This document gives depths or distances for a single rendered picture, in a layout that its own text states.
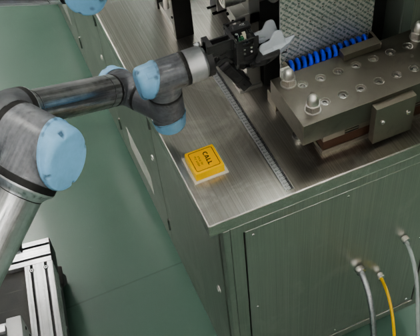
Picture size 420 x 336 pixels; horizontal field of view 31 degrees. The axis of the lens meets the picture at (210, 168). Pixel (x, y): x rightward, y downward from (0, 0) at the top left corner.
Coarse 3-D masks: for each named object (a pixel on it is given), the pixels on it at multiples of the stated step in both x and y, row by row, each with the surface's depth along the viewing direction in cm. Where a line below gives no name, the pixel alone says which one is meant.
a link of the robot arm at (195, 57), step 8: (192, 48) 162; (200, 48) 162; (192, 56) 161; (200, 56) 161; (192, 64) 160; (200, 64) 161; (208, 64) 162; (192, 72) 161; (200, 72) 161; (208, 72) 162; (192, 80) 167; (200, 80) 163
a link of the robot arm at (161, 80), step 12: (156, 60) 161; (168, 60) 160; (180, 60) 160; (144, 72) 159; (156, 72) 159; (168, 72) 159; (180, 72) 160; (144, 84) 159; (156, 84) 159; (168, 84) 160; (180, 84) 161; (144, 96) 160; (156, 96) 162; (168, 96) 162
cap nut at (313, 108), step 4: (308, 96) 162; (312, 96) 161; (316, 96) 161; (308, 100) 161; (312, 100) 161; (316, 100) 161; (308, 104) 162; (312, 104) 161; (316, 104) 161; (304, 108) 165; (308, 108) 162; (312, 108) 162; (316, 108) 162; (320, 108) 164; (308, 112) 163; (312, 112) 163; (316, 112) 163; (320, 112) 164
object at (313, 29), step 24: (288, 0) 162; (312, 0) 164; (336, 0) 167; (360, 0) 170; (288, 24) 167; (312, 24) 170; (336, 24) 173; (360, 24) 176; (288, 48) 172; (312, 48) 175
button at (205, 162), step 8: (192, 152) 173; (200, 152) 173; (208, 152) 173; (216, 152) 173; (192, 160) 172; (200, 160) 172; (208, 160) 172; (216, 160) 171; (192, 168) 171; (200, 168) 170; (208, 168) 170; (216, 168) 170; (224, 168) 172; (200, 176) 170; (208, 176) 171
